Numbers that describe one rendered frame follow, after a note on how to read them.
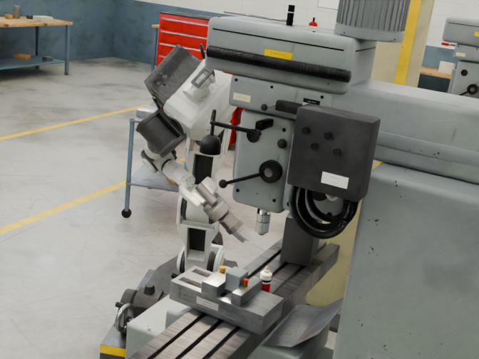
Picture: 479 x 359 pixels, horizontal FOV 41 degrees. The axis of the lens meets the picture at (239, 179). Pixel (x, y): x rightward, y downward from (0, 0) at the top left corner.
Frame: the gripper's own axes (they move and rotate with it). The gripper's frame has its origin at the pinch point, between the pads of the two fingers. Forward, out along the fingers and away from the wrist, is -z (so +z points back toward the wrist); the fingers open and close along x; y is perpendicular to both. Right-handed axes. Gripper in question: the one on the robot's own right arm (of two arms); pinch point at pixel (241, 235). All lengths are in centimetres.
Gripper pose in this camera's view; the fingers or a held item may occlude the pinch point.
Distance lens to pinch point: 254.5
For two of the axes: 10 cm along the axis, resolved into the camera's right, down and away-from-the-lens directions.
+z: -6.9, -7.2, -0.2
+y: 7.0, -6.7, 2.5
